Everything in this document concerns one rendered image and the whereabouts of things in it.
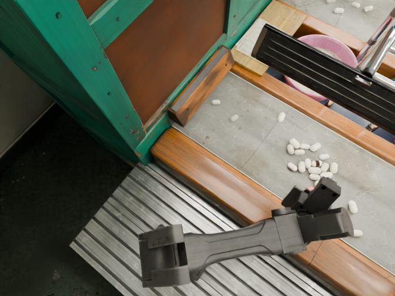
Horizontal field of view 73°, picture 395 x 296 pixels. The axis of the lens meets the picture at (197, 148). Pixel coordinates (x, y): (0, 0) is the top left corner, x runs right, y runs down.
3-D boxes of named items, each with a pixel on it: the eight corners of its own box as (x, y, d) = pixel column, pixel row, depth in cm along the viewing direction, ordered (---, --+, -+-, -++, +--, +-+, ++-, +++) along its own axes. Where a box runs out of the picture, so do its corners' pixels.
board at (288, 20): (261, 77, 95) (261, 75, 94) (226, 57, 99) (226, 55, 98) (306, 17, 104) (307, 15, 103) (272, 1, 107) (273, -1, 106)
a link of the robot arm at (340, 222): (342, 197, 56) (324, 197, 47) (358, 240, 53) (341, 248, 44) (291, 209, 63) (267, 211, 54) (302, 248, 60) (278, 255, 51)
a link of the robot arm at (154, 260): (191, 236, 78) (167, 235, 48) (195, 261, 76) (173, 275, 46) (170, 241, 79) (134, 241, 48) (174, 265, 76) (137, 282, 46)
